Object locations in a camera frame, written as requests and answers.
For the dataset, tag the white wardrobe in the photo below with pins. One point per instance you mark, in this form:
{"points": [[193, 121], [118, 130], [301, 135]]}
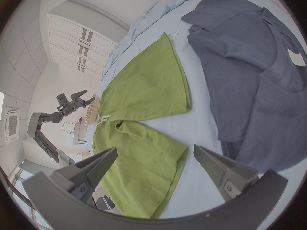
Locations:
{"points": [[67, 39]]}

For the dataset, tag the round woven basket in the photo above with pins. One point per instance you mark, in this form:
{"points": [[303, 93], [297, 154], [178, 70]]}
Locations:
{"points": [[92, 111]]}

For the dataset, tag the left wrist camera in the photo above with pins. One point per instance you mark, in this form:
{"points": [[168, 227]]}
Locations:
{"points": [[62, 99]]}

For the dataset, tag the green shorts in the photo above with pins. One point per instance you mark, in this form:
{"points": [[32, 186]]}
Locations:
{"points": [[148, 85]]}

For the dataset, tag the bed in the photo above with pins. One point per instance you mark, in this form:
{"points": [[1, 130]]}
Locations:
{"points": [[196, 128]]}

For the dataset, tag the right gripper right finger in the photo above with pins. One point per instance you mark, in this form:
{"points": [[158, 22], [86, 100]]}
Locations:
{"points": [[218, 171]]}

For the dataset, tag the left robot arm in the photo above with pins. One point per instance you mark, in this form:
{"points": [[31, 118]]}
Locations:
{"points": [[36, 126]]}

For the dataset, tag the white ceiling air conditioner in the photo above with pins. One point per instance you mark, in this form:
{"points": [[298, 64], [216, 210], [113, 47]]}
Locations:
{"points": [[13, 126]]}

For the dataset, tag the dark blue T-shirt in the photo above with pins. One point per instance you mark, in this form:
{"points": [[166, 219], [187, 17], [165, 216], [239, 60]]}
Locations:
{"points": [[239, 68]]}

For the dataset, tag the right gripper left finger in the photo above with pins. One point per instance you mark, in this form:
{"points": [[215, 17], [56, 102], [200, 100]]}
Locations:
{"points": [[93, 169]]}

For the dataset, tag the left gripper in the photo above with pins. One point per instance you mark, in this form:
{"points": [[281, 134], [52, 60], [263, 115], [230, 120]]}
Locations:
{"points": [[78, 102]]}

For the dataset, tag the pale blue quilt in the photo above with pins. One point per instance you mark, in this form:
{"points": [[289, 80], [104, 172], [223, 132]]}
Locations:
{"points": [[153, 11]]}

